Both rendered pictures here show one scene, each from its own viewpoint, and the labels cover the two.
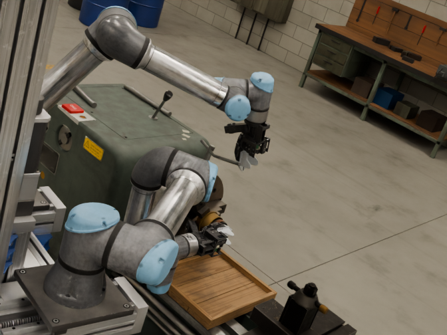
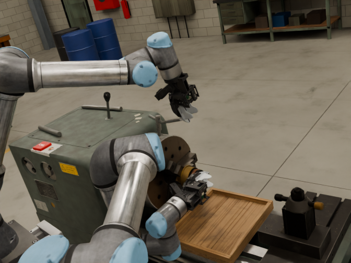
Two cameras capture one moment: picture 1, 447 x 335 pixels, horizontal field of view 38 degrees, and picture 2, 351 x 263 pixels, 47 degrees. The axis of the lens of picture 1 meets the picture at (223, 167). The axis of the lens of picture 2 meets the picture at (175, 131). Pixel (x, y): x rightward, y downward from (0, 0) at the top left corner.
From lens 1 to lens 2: 0.74 m
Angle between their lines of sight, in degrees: 6
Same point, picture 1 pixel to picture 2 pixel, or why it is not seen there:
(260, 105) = (168, 61)
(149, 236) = (104, 249)
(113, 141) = (79, 155)
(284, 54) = (205, 30)
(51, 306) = not seen: outside the picture
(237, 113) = (146, 79)
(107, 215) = (53, 249)
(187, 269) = (192, 220)
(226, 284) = (229, 215)
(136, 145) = not seen: hidden behind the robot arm
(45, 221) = not seen: hidden behind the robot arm
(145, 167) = (95, 169)
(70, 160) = (61, 185)
